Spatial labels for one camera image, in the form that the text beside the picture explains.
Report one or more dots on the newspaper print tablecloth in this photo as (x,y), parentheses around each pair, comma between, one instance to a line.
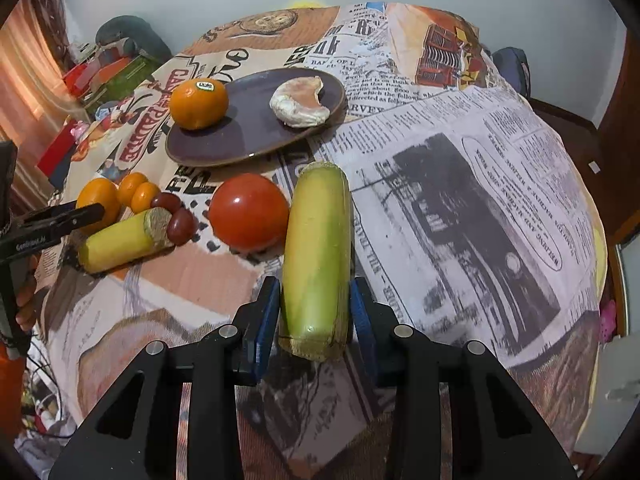
(450,185)

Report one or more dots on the dark blue bag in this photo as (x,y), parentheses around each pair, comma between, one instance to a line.
(511,67)

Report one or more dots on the yellow object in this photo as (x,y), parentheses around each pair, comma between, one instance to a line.
(305,4)

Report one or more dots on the orange with sticker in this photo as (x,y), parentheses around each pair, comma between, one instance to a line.
(198,105)

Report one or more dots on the dark grey cushion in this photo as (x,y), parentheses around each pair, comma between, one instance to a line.
(132,35)

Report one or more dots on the small corn cob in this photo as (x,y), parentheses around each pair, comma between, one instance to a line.
(122,246)

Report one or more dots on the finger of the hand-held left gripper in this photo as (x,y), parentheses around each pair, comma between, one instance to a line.
(82,215)
(71,261)

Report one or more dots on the pink toy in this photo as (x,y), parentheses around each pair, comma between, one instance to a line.
(607,321)

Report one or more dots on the purple plate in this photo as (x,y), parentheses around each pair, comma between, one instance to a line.
(260,120)

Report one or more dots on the large corn cob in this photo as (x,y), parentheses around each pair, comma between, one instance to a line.
(316,260)

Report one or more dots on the red flat box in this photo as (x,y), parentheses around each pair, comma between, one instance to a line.
(95,74)

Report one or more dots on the green box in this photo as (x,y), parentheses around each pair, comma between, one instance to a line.
(127,77)

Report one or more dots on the plain orange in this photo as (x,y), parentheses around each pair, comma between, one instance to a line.
(97,201)

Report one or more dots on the person's left hand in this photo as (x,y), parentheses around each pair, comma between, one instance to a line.
(26,302)

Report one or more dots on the orange container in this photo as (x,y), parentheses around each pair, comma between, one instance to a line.
(10,380)

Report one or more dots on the red tomato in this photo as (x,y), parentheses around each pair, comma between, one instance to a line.
(248,212)

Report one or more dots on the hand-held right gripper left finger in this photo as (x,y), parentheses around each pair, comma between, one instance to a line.
(264,327)

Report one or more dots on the dark red grape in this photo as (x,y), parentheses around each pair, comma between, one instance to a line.
(181,226)
(166,202)

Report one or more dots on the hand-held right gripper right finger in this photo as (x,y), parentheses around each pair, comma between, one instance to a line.
(364,330)

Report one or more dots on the bitten bread bun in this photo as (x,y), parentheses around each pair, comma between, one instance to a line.
(300,101)

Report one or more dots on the pink curtain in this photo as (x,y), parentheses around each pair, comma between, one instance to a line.
(30,75)

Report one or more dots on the small kumquat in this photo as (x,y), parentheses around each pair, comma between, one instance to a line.
(132,185)
(146,197)

